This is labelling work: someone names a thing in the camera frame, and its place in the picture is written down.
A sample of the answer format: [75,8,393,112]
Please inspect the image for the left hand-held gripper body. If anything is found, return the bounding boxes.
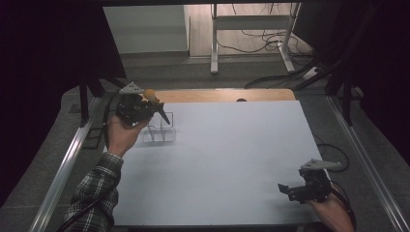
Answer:
[115,81,157,127]

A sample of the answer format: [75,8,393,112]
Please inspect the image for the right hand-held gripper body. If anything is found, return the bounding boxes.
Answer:
[286,158,343,205]

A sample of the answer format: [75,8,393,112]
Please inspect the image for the makeup brush with dark handle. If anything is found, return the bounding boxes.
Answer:
[142,88,172,126]

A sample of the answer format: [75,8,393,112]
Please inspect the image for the clear acrylic organizer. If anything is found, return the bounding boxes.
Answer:
[136,111,178,144]

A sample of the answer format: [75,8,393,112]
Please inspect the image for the person's left hand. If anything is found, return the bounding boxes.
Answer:
[105,113,153,160]

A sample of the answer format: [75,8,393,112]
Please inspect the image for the person's right hand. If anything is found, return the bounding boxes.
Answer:
[304,188,356,232]

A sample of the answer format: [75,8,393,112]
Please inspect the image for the black metal stand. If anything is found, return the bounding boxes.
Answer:
[77,71,141,129]
[291,47,366,128]

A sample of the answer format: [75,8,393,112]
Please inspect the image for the wooden table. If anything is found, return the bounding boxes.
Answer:
[138,88,297,104]

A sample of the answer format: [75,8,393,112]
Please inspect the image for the white board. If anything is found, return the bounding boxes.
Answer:
[110,100,325,227]

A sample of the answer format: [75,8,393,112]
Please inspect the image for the white cabinet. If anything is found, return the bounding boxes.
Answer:
[102,4,190,55]

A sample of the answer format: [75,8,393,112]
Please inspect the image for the black curtain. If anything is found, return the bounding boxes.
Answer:
[291,0,410,167]
[0,0,128,207]

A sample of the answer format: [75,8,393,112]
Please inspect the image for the white power strip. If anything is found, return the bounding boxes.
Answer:
[302,66,321,81]

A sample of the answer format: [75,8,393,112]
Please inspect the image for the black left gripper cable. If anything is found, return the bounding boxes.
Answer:
[56,91,121,232]

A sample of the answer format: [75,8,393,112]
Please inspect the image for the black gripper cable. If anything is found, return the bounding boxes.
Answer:
[56,91,121,232]
[330,180,358,232]

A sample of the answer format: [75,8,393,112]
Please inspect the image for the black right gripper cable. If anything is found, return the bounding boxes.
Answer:
[330,180,358,232]

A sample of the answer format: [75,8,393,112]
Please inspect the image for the black looped cable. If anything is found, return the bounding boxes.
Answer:
[312,133,351,173]

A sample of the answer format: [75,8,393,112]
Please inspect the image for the black square floor frame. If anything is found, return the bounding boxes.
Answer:
[81,127,105,151]

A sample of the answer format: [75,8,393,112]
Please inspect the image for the aluminium rail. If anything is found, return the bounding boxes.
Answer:
[326,94,410,232]
[28,96,103,232]

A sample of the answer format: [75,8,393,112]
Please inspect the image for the white desk frame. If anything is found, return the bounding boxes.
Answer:
[209,2,303,76]

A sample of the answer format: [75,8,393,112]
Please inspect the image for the black floor cables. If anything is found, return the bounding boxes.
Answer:
[216,3,318,90]

